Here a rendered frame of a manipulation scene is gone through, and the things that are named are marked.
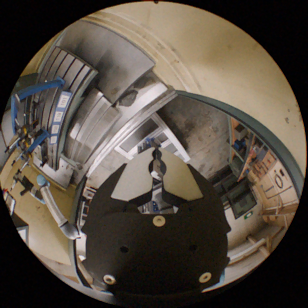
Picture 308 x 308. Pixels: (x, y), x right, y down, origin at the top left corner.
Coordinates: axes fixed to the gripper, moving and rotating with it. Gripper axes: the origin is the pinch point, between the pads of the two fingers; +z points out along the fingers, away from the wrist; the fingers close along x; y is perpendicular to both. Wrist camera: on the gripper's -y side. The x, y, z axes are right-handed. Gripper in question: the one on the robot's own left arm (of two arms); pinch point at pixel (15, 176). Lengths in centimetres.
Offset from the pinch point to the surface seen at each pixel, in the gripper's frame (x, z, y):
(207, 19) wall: 106, -33, 9
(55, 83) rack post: 62, -2, 39
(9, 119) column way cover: 7.8, 43.2, 22.7
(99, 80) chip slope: 74, -17, 62
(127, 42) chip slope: 101, -11, 50
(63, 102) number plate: 56, -15, 41
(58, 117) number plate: 46, -16, 41
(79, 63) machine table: 76, -5, 45
